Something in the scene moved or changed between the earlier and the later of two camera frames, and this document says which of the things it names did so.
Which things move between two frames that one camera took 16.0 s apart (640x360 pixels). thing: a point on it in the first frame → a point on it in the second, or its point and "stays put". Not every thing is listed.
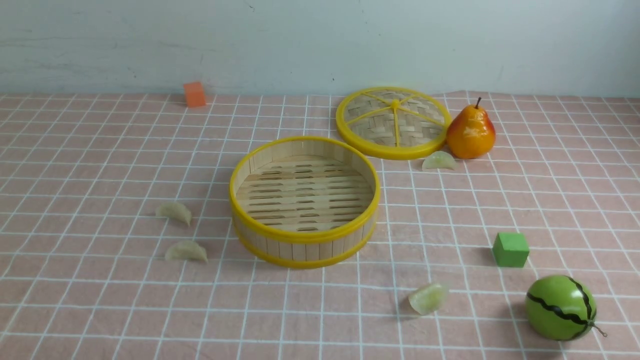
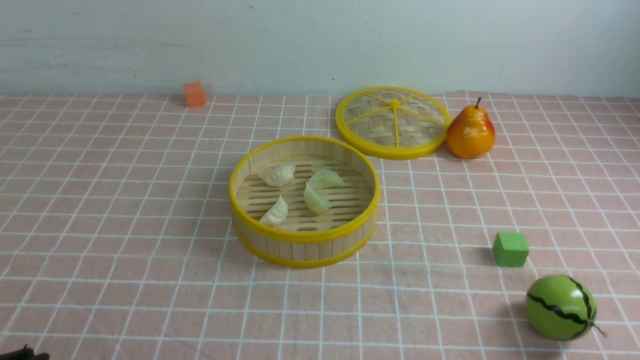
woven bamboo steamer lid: [393, 123] stays put
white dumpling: [186, 249] → [276, 214]
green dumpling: [429, 299] → [319, 191]
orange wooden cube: [195, 94] stays put
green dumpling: [438, 159] → [325, 179]
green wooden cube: [510, 249] stays put
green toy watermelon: [561, 308] stays put
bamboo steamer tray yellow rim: [303, 202] stays put
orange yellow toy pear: [470, 133] stays put
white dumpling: [174, 210] → [279, 176]
